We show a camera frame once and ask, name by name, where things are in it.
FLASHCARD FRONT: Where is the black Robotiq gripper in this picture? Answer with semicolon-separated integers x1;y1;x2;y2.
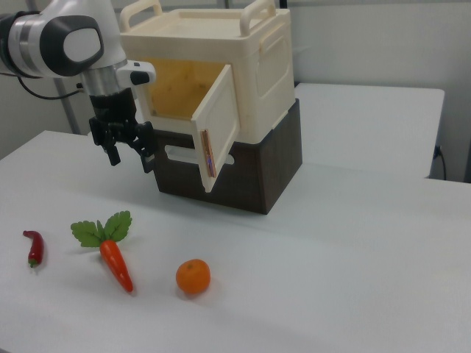
88;88;156;175

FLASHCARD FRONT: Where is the cream cabinet door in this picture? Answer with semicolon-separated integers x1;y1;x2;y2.
191;64;243;194

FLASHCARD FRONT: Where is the partly hidden red chili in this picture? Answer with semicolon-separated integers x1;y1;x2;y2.
70;210;135;294

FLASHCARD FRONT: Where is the dark brown wooden box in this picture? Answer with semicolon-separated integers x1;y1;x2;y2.
152;97;304;216

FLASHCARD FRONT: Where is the red chili pepper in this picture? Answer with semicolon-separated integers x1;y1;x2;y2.
22;229;46;269

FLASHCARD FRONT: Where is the orange mandarin fruit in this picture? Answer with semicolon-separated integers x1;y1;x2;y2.
174;258;212;296

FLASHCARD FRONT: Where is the cream plastic basket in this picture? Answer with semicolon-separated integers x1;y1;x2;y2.
119;0;296;145

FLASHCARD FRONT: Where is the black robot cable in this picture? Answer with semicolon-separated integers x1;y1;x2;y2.
17;75;91;101

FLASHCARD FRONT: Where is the black power cable with plug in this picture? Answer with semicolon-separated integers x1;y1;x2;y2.
433;144;449;182

